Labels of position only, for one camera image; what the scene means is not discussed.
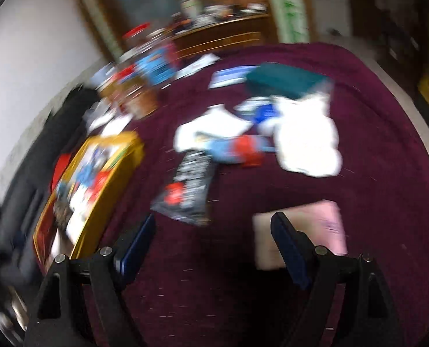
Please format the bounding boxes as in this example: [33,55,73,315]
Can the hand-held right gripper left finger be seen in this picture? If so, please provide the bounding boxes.
[23,213,156,347]

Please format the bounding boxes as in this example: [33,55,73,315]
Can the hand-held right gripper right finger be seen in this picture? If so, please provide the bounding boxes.
[270,211,405,347]

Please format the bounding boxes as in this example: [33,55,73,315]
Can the pink packet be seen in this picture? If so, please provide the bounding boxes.
[252,200,348,270]

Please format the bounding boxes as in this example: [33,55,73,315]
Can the yellow tray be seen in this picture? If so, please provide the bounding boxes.
[33,131,144,273]

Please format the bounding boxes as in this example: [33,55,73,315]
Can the blue white soft packet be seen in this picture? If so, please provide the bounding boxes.
[75,145,108,190]

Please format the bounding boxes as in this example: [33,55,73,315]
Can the maroon tablecloth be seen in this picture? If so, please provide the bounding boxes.
[91,41,429,347]

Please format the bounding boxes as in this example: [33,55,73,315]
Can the black snack packet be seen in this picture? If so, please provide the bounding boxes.
[150,150,217,227]

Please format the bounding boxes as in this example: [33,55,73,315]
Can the brown furry toy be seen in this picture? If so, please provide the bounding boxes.
[53,200,73,228]

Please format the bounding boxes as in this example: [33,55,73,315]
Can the red bag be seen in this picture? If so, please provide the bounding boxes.
[233,135,266,167]

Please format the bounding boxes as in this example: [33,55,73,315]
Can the white cloth bag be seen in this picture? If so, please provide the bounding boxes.
[272,92,344,178]

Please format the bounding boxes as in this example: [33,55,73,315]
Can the dark cloth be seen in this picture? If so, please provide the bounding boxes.
[0,87,100,291]

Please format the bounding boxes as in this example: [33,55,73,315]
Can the crumpled white plastic wrap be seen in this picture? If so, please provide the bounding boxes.
[173,104,254,153]

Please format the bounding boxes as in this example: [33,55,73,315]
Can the amber filled jar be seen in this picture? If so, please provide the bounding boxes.
[102,66,161,121]

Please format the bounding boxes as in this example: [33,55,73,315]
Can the teal box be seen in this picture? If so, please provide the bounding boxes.
[245,62,333,101]

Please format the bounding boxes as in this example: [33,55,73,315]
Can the clear jar blue label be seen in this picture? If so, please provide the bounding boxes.
[135,43,181,88]

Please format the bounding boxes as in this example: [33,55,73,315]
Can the white blue wipes packet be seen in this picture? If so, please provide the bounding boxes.
[208,66,260,90]

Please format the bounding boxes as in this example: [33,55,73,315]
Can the white tissue pack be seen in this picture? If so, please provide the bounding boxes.
[175,53,221,80]

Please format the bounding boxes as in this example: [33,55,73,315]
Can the clear jar red label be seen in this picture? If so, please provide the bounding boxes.
[121,23,154,56]

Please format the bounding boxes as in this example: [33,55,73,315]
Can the wooden cabinet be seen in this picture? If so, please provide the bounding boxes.
[171,12,278,61]

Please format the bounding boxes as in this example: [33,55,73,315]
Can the green bamboo scroll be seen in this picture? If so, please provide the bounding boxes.
[261,0,311,44]

